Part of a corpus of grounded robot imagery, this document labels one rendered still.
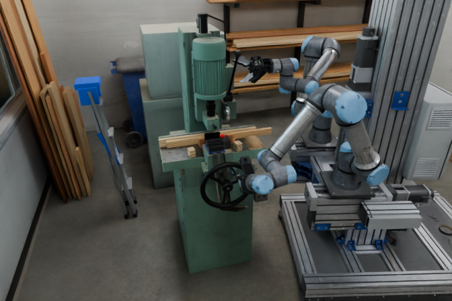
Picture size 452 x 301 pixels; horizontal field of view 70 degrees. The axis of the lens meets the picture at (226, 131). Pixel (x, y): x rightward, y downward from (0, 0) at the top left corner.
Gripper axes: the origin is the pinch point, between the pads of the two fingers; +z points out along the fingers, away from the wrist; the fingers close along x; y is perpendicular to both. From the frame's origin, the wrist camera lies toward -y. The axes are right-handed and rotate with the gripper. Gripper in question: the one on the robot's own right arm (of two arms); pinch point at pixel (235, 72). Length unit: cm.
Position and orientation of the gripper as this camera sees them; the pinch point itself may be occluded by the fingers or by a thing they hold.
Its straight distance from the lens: 177.4
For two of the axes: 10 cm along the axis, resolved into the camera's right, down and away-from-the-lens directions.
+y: 1.4, -4.8, -8.6
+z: -9.7, 1.2, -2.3
